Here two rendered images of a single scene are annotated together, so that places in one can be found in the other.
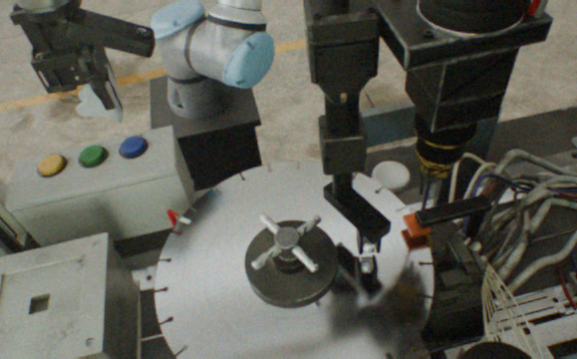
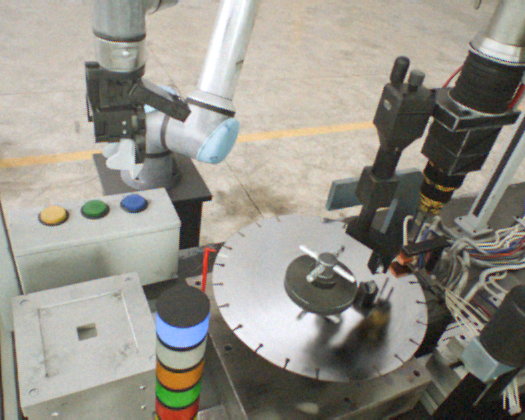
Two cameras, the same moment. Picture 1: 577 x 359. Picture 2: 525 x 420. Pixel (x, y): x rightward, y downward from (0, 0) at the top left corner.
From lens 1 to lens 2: 0.36 m
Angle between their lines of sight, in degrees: 21
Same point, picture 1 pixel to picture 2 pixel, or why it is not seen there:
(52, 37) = (112, 94)
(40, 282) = (81, 314)
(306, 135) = not seen: hidden behind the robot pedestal
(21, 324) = (75, 349)
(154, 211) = (146, 264)
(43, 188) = (51, 235)
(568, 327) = not seen: hidden behind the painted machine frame
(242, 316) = (298, 321)
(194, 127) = not seen: hidden behind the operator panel
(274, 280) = (316, 294)
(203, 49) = (182, 127)
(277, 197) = (292, 239)
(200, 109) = (158, 182)
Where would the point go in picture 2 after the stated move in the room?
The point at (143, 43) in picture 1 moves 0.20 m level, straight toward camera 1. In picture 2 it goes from (184, 109) to (251, 174)
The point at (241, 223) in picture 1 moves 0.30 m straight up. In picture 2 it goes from (271, 257) to (309, 80)
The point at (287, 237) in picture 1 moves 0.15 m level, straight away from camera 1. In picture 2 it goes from (328, 258) to (289, 197)
